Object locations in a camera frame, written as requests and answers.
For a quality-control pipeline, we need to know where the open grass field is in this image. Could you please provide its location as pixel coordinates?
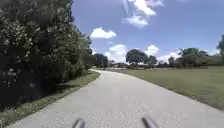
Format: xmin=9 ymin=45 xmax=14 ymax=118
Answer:
xmin=105 ymin=66 xmax=224 ymax=111

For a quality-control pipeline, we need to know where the large round tree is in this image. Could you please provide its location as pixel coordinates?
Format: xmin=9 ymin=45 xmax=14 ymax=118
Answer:
xmin=125 ymin=48 xmax=149 ymax=68

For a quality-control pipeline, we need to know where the tall dense green hedge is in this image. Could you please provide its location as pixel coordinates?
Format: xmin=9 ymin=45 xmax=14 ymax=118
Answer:
xmin=0 ymin=0 xmax=109 ymax=111

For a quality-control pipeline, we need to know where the robot's own part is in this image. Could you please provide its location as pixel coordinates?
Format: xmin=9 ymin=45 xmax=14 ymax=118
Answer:
xmin=141 ymin=115 xmax=160 ymax=128
xmin=72 ymin=117 xmax=87 ymax=128

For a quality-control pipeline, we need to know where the grey paved path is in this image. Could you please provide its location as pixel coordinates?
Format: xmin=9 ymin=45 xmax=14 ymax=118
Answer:
xmin=5 ymin=69 xmax=224 ymax=128

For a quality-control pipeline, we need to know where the grass verge strip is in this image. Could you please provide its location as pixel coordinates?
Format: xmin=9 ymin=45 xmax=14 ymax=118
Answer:
xmin=0 ymin=70 xmax=101 ymax=128

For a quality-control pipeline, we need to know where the row of distant trees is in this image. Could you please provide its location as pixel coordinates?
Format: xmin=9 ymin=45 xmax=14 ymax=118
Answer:
xmin=146 ymin=34 xmax=224 ymax=69

